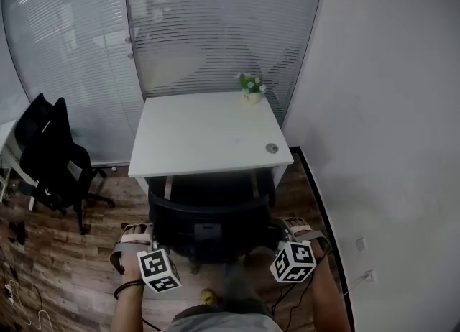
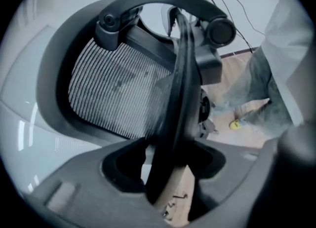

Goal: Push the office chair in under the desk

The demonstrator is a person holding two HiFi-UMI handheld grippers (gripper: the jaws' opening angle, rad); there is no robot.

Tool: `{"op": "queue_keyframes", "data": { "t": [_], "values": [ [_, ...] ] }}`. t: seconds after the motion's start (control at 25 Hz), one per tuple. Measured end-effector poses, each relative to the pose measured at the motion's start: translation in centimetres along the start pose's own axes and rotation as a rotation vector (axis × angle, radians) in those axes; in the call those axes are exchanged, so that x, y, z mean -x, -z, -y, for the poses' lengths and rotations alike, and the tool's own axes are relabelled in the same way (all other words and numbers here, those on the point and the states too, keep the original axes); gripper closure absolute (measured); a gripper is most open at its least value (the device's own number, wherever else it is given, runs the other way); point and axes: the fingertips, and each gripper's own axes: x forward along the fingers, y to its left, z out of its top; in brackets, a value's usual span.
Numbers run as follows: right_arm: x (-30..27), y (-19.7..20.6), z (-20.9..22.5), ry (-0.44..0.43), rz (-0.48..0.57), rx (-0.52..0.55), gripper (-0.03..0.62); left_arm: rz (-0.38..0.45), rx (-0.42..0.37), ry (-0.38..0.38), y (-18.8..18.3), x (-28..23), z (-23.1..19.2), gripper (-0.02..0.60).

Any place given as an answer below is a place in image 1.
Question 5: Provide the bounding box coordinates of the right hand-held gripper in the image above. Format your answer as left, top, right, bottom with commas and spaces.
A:
270, 217, 330, 284

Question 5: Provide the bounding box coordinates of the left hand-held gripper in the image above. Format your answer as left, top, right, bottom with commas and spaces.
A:
109, 222, 183, 294

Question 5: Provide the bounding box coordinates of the wide black mesh chair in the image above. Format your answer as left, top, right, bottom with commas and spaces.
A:
147, 169, 278, 275

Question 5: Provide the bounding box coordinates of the person's left forearm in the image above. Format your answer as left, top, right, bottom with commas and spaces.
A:
109, 280, 147, 332

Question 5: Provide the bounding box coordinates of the person's right forearm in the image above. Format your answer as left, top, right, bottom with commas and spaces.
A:
308, 251, 355, 332

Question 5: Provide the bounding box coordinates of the slim high-back black office chair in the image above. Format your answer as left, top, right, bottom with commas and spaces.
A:
18, 92, 116, 236

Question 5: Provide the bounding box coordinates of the person's left hand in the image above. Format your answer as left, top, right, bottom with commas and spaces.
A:
120, 252, 144, 285

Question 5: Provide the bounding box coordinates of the person's white shirt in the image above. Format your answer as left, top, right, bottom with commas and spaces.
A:
160, 304, 285, 332

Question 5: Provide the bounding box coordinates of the black floor device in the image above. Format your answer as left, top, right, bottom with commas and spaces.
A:
8, 221, 27, 246

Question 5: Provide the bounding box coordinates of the white square desk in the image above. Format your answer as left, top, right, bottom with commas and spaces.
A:
128, 90, 295, 213

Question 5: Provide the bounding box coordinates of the potted green plant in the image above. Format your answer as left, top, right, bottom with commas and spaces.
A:
239, 72, 267, 106

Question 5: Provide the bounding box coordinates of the white standing desk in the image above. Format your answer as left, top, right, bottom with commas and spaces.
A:
0, 119, 40, 213

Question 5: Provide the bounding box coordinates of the dark beaded bracelet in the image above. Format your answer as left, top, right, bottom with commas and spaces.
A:
113, 278, 145, 300

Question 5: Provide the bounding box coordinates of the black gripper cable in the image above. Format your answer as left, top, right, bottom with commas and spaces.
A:
269, 280, 314, 324
141, 317, 162, 332

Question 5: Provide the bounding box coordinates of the black floor cable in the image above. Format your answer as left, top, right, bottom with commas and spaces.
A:
0, 251, 43, 312

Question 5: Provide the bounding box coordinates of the white floor cable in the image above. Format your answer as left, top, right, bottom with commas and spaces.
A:
0, 279, 55, 332

